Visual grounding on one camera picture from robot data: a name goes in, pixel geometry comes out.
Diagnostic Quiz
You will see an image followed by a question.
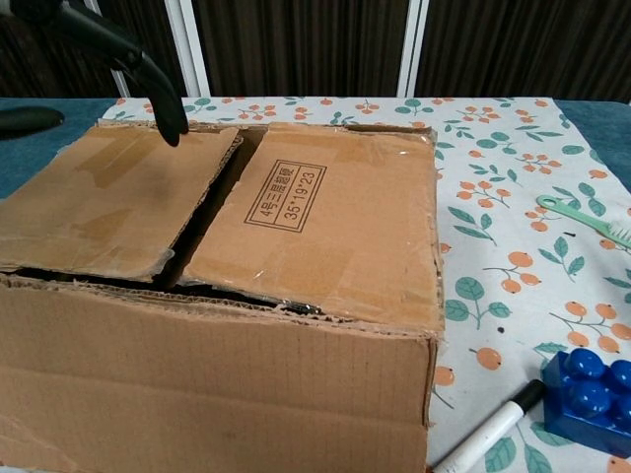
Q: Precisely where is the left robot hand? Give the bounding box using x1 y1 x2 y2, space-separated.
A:
0 0 189 148

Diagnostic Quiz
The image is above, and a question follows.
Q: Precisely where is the cardboard box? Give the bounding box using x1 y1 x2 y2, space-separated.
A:
0 117 448 473

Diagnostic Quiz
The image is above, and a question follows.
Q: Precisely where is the floral print tablecloth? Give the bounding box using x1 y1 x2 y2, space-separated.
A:
96 96 631 473

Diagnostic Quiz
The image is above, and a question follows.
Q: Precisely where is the mint green brush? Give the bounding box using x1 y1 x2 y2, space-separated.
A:
535 194 631 251

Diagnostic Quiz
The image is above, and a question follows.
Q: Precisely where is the white marker black cap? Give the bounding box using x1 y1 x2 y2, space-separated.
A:
433 378 547 473

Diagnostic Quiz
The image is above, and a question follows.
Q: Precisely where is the blue toy building block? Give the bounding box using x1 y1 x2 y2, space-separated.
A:
541 348 631 457

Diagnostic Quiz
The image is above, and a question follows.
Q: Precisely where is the thin white frame post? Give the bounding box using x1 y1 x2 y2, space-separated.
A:
110 68 132 98

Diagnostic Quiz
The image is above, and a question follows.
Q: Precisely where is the thick white frame post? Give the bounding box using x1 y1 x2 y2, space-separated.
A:
165 0 213 98
396 0 430 98

